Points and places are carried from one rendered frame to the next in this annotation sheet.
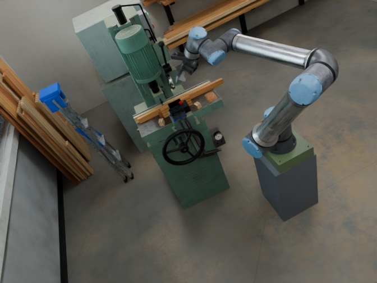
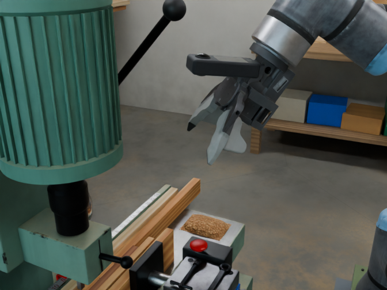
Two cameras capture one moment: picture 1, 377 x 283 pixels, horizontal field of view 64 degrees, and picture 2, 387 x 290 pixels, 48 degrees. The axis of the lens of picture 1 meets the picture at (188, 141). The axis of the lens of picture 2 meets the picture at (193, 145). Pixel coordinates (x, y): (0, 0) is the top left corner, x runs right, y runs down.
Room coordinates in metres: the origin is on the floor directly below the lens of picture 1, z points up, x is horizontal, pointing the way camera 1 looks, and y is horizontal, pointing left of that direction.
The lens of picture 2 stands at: (1.33, 0.48, 1.48)
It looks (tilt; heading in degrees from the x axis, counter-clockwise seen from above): 24 degrees down; 299
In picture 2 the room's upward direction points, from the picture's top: straight up
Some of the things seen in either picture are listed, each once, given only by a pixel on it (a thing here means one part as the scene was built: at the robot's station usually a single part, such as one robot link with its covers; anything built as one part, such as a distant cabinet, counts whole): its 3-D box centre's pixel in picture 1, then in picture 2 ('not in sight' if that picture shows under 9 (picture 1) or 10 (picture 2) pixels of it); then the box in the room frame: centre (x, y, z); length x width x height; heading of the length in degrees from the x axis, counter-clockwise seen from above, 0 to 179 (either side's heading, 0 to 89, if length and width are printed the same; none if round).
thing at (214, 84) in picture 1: (180, 100); (125, 258); (1.79, -0.07, 0.92); 0.66 x 0.02 x 0.04; 93
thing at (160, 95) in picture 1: (158, 95); (67, 247); (1.81, 0.06, 1.03); 0.14 x 0.07 x 0.09; 3
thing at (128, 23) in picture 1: (122, 19); not in sight; (1.93, 0.07, 1.54); 0.08 x 0.08 x 0.17; 3
